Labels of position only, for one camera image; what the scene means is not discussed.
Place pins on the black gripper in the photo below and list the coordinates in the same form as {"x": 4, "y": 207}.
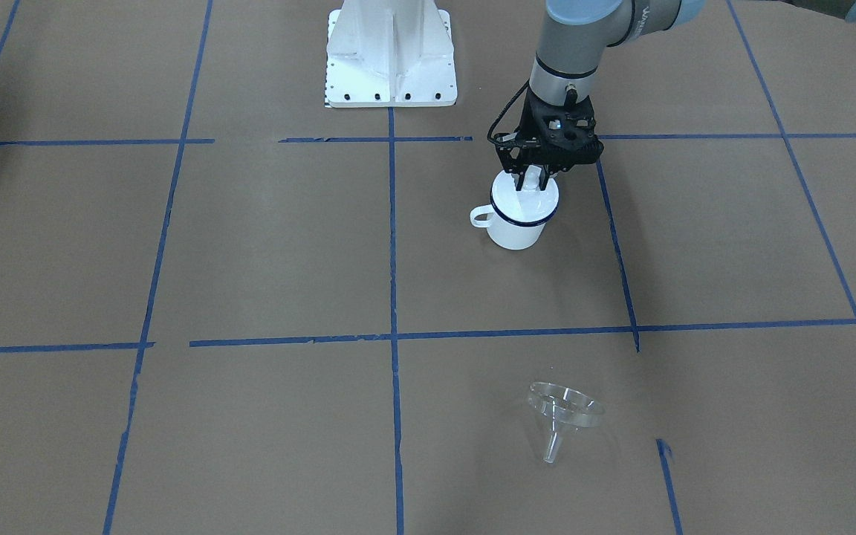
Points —
{"x": 508, "y": 153}

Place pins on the white cup lid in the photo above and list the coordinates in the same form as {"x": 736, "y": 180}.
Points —
{"x": 528, "y": 206}

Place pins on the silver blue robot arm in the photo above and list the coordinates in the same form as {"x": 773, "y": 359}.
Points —
{"x": 575, "y": 35}

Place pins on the white enamel cup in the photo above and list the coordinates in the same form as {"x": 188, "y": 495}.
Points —
{"x": 504, "y": 234}

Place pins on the brown paper table cover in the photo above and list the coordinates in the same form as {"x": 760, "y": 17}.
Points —
{"x": 228, "y": 309}

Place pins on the white pedestal column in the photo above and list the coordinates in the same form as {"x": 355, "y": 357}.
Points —
{"x": 389, "y": 53}

